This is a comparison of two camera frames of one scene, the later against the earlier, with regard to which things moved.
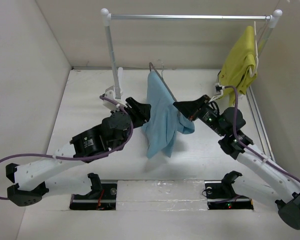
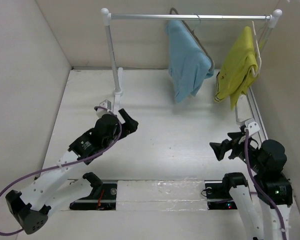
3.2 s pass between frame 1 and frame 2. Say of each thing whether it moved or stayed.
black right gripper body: moved
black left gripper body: moved
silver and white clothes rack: stayed
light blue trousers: moved
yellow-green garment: stayed
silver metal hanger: moved
